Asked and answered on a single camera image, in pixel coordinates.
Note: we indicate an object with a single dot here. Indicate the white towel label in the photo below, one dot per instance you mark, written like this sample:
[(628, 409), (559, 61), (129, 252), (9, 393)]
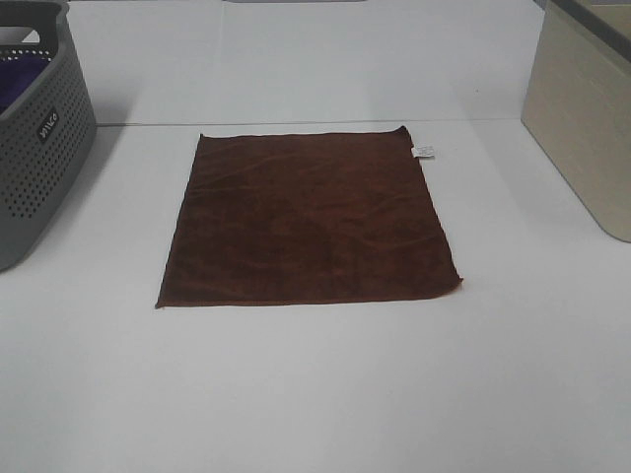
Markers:
[(423, 152)]

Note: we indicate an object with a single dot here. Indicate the brown towel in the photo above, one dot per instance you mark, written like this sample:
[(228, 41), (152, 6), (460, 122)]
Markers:
[(331, 218)]

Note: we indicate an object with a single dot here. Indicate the purple cloth in basket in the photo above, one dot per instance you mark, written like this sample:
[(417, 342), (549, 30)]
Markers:
[(16, 76)]

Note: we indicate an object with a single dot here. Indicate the grey perforated basket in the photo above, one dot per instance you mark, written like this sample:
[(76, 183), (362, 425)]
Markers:
[(48, 131)]

